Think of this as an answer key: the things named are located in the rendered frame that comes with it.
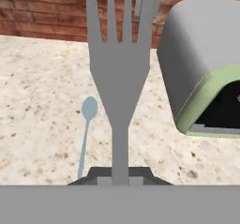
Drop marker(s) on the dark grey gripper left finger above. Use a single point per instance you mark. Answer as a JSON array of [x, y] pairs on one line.
[[100, 174]]

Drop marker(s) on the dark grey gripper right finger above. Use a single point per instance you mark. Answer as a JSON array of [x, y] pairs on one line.
[[139, 174]]

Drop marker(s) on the grey fork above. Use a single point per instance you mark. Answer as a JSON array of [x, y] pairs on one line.
[[120, 77]]

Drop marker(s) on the light blue spoon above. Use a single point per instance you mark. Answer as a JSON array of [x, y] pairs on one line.
[[88, 112]]

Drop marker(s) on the grey and green toaster oven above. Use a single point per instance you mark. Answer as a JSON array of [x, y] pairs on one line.
[[200, 62]]

